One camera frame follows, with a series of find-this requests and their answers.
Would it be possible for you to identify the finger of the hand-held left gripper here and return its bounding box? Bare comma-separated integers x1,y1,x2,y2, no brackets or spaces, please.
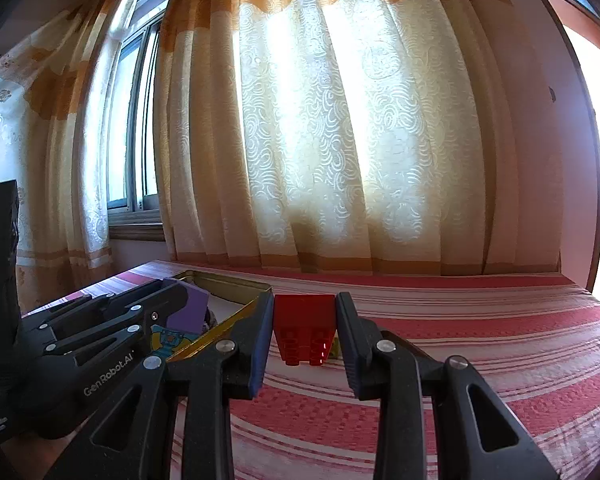
22,277,181,333
42,290,191,366

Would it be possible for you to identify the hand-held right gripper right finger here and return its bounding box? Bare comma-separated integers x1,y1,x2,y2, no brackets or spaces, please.
334,291,573,480

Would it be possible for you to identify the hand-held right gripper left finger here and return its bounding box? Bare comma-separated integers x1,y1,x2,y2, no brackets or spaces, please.
45,291,276,480

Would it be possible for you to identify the blue picture building brick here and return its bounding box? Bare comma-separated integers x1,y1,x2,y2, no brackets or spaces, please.
149,325,201,362

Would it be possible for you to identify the gold rectangular tin box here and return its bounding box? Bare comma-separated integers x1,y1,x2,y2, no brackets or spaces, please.
167,270,274,363

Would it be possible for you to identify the red building brick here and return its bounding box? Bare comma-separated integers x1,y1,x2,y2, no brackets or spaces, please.
274,294,338,366

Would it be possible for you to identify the purple toy block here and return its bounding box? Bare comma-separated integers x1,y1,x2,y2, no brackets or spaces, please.
162,277,212,336

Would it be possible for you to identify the pink striped bed sheet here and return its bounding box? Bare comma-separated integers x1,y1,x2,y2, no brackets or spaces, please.
22,260,600,480

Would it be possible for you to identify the cream floral curtain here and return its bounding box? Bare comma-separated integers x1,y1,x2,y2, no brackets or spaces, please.
0,0,148,311

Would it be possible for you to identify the sliding window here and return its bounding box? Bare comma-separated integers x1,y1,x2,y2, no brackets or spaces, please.
105,0,181,242

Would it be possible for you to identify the cream swirl-patterned curtain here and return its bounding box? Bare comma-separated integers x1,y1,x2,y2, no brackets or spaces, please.
152,0,566,276

